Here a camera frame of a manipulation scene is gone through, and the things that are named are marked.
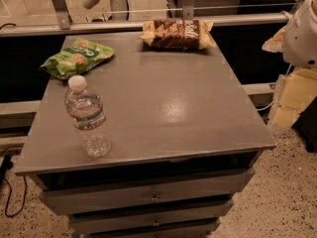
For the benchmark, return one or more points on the clear plastic water bottle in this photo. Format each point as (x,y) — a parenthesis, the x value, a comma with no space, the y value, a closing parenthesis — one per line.
(85,108)

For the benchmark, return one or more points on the green rice chip bag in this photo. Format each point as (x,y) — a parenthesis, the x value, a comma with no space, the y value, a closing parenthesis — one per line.
(79,58)

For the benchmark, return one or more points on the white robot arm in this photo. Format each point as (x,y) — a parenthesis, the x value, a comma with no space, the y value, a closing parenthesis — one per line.
(297,41)

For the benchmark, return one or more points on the bottom cabinet drawer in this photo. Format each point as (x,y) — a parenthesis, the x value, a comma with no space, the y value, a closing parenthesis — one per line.
(202,226)

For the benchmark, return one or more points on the cabinet drawer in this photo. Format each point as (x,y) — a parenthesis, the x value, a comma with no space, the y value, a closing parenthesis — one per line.
(121,195)
(152,216)
(202,226)

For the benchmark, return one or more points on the brown chip bag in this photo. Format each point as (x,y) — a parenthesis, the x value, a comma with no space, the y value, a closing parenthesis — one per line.
(178,34)

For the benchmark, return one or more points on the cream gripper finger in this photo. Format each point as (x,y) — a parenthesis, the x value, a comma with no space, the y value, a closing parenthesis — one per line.
(275,43)
(292,95)

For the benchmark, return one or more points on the grey metal railing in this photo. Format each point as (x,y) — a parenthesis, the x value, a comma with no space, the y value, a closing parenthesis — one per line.
(67,17)

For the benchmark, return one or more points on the middle cabinet drawer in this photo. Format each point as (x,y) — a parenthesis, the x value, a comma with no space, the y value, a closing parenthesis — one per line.
(152,216)

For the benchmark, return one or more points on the grey drawer cabinet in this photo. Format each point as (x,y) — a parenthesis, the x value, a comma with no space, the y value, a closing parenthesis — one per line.
(169,114)

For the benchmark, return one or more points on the top cabinet drawer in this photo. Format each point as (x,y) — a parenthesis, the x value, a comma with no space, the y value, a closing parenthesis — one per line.
(121,195)

